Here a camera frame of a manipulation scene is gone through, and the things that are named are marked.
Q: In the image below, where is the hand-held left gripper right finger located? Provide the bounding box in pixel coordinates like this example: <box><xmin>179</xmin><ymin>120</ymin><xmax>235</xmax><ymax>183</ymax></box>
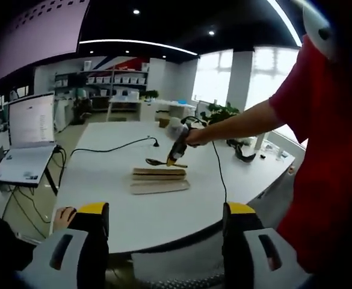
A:
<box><xmin>223</xmin><ymin>201</ymin><xmax>310</xmax><ymax>289</ymax></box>

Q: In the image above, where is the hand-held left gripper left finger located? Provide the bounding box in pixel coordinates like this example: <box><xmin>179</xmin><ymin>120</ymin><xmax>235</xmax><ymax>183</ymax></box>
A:
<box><xmin>22</xmin><ymin>202</ymin><xmax>110</xmax><ymax>289</ymax></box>

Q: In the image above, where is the red-brown wooden spoon utensil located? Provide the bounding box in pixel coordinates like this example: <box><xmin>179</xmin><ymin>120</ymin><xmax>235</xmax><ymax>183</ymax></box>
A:
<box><xmin>145</xmin><ymin>157</ymin><xmax>188</xmax><ymax>169</ymax></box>

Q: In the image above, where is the beige cutlery case lid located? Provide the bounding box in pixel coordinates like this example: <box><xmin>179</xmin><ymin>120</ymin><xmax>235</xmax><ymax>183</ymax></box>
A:
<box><xmin>129</xmin><ymin>179</ymin><xmax>191</xmax><ymax>196</ymax></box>

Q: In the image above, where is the person's right hand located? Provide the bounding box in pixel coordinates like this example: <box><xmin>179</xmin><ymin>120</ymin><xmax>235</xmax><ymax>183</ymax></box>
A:
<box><xmin>185</xmin><ymin>128</ymin><xmax>214</xmax><ymax>148</ymax></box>

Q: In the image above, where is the white low cabinet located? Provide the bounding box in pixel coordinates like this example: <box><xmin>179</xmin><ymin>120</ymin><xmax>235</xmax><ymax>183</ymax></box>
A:
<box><xmin>138</xmin><ymin>101</ymin><xmax>196</xmax><ymax>121</ymax></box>

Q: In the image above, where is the black computer mouse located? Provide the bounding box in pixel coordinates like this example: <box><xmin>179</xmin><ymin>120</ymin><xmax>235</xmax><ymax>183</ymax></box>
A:
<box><xmin>60</xmin><ymin>207</ymin><xmax>78</xmax><ymax>222</ymax></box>

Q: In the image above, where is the small green plant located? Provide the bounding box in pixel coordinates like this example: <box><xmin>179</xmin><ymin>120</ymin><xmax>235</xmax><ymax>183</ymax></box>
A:
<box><xmin>140</xmin><ymin>89</ymin><xmax>160</xmax><ymax>100</ymax></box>

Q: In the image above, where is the green potted plant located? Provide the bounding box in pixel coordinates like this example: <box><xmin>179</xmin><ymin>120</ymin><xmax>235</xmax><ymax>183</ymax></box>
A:
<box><xmin>200</xmin><ymin>101</ymin><xmax>240</xmax><ymax>125</ymax></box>

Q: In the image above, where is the white work table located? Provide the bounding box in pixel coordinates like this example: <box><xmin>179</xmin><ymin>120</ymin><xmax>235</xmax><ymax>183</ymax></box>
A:
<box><xmin>108</xmin><ymin>95</ymin><xmax>140</xmax><ymax>121</ymax></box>

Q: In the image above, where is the narrow bright window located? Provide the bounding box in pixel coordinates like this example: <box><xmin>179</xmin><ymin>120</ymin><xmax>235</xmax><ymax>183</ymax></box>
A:
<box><xmin>192</xmin><ymin>49</ymin><xmax>235</xmax><ymax>105</ymax></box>

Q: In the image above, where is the black headset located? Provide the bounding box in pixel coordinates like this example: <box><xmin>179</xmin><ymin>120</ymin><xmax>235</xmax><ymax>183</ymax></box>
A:
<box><xmin>226</xmin><ymin>138</ymin><xmax>258</xmax><ymax>165</ymax></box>

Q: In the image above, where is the black laptop stand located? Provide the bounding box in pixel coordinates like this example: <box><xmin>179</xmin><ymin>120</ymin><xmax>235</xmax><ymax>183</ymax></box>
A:
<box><xmin>43</xmin><ymin>167</ymin><xmax>59</xmax><ymax>196</ymax></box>

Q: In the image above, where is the shelf of white storage bins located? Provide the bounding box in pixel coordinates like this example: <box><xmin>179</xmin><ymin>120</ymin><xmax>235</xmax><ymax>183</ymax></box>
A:
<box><xmin>54</xmin><ymin>69</ymin><xmax>149</xmax><ymax>99</ymax></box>

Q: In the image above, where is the white bottle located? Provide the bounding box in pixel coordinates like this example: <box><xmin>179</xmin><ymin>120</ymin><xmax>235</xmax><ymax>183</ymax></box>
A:
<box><xmin>253</xmin><ymin>134</ymin><xmax>266</xmax><ymax>152</ymax></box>

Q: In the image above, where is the long ceiling light strip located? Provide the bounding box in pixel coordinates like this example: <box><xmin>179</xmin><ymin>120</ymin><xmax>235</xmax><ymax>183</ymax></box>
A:
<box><xmin>267</xmin><ymin>0</ymin><xmax>303</xmax><ymax>48</ymax></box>
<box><xmin>78</xmin><ymin>39</ymin><xmax>198</xmax><ymax>57</ymax></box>

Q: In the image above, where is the wide bright window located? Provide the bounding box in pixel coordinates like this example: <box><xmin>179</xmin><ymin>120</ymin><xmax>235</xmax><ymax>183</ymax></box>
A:
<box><xmin>244</xmin><ymin>46</ymin><xmax>309</xmax><ymax>148</ymax></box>

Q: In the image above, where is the white floor cabinet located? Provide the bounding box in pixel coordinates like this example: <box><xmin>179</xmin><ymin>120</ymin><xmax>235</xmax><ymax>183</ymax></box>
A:
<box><xmin>54</xmin><ymin>96</ymin><xmax>74</xmax><ymax>132</ymax></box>

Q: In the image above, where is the person in red shirt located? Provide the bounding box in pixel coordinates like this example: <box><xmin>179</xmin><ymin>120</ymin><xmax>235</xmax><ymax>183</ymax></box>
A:
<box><xmin>268</xmin><ymin>34</ymin><xmax>352</xmax><ymax>275</ymax></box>

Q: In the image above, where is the white laptop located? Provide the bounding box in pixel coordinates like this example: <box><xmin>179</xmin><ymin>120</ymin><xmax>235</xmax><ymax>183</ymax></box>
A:
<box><xmin>0</xmin><ymin>92</ymin><xmax>58</xmax><ymax>189</ymax></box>

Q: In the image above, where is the pale purple ceiling panel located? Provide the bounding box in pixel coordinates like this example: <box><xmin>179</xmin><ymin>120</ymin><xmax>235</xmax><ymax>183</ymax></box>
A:
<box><xmin>0</xmin><ymin>0</ymin><xmax>91</xmax><ymax>85</ymax></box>

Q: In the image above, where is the white chest-worn device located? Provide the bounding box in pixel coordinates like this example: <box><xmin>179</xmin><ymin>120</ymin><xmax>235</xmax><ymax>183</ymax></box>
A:
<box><xmin>301</xmin><ymin>2</ymin><xmax>339</xmax><ymax>61</ymax></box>

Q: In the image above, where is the black cable with plug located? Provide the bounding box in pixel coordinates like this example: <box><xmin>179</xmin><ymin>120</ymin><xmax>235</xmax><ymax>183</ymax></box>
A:
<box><xmin>70</xmin><ymin>135</ymin><xmax>161</xmax><ymax>157</ymax></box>

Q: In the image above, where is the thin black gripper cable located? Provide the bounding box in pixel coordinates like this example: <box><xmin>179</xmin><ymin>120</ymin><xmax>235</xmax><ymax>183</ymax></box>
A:
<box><xmin>180</xmin><ymin>116</ymin><xmax>228</xmax><ymax>204</ymax></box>

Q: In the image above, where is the black laptop power cable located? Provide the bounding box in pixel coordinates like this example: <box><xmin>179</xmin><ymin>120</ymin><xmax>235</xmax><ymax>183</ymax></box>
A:
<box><xmin>54</xmin><ymin>144</ymin><xmax>68</xmax><ymax>181</ymax></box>

